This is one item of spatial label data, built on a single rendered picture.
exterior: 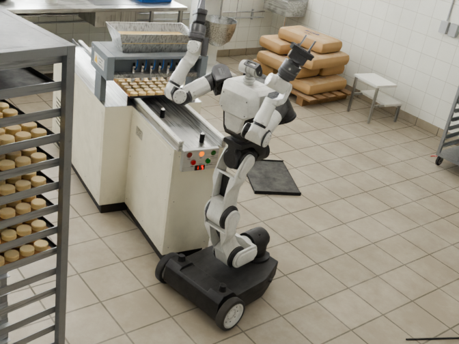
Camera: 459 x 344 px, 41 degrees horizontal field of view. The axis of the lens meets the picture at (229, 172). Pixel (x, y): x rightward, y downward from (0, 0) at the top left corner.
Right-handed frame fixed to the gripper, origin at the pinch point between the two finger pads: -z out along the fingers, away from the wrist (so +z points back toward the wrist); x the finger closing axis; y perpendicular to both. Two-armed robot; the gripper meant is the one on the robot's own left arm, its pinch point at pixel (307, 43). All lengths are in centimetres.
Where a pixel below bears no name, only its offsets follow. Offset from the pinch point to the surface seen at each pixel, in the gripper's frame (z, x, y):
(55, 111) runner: 49, 54, -108
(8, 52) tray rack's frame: 33, 67, -127
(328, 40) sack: 39, -16, 449
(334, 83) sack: 77, -51, 455
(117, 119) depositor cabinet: 123, 77, 95
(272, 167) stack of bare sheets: 136, -35, 238
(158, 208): 145, 20, 64
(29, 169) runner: 69, 51, -114
